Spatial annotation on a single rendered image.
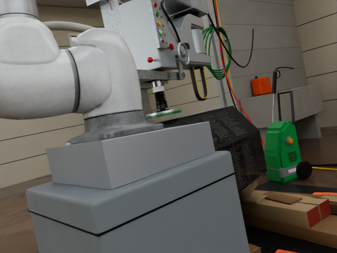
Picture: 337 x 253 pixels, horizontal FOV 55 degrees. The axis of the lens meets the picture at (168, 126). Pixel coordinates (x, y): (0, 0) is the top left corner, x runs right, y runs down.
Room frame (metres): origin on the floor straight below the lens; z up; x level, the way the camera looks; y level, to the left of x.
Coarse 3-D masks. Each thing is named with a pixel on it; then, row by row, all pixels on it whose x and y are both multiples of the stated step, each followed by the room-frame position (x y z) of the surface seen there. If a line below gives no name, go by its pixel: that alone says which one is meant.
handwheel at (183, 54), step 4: (180, 44) 1.95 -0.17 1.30; (184, 44) 2.01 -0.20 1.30; (180, 52) 1.98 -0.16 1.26; (184, 52) 1.97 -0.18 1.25; (188, 52) 2.04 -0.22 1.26; (176, 56) 2.01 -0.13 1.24; (180, 56) 1.93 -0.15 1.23; (184, 56) 1.98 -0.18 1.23; (188, 56) 2.04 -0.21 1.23; (180, 60) 1.94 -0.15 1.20; (184, 60) 1.99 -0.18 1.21; (188, 60) 2.03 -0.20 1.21; (184, 64) 1.96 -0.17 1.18; (188, 64) 2.01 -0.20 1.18
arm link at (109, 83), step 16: (96, 32) 0.79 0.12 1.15; (112, 32) 0.81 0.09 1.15; (80, 48) 0.76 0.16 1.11; (96, 48) 0.77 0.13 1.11; (112, 48) 0.78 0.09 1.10; (128, 48) 0.83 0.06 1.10; (80, 64) 0.74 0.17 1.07; (96, 64) 0.75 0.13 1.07; (112, 64) 0.77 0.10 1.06; (128, 64) 0.80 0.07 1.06; (80, 80) 0.73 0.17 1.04; (96, 80) 0.75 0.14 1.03; (112, 80) 0.77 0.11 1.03; (128, 80) 0.79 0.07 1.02; (80, 96) 0.74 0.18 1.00; (96, 96) 0.75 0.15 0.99; (112, 96) 0.77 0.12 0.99; (128, 96) 0.78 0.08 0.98; (80, 112) 0.79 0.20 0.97; (96, 112) 0.77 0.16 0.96; (112, 112) 0.77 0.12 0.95
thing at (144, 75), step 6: (138, 72) 1.69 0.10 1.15; (144, 72) 1.74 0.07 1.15; (150, 72) 1.80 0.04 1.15; (156, 72) 1.86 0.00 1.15; (162, 72) 1.92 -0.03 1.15; (168, 72) 1.99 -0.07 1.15; (174, 72) 2.05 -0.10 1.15; (144, 78) 1.73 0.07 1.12; (150, 78) 1.79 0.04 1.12; (156, 78) 1.84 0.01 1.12; (162, 78) 1.91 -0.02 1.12; (168, 78) 1.97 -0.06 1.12; (174, 78) 2.04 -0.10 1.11
